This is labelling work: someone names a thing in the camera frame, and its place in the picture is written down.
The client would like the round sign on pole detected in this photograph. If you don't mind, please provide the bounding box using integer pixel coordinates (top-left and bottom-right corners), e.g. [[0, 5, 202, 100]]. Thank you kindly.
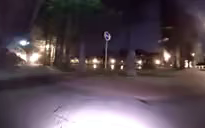
[[102, 30, 112, 70]]

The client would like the tree trunk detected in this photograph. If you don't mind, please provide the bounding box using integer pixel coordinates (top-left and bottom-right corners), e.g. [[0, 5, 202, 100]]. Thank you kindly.
[[124, 13, 138, 78]]

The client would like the row of trees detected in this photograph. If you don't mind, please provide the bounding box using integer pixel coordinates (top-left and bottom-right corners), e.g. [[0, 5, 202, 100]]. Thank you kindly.
[[29, 0, 103, 72]]

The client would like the dark building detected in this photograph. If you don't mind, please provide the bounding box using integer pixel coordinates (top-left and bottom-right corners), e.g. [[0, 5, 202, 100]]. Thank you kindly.
[[159, 0, 205, 70]]

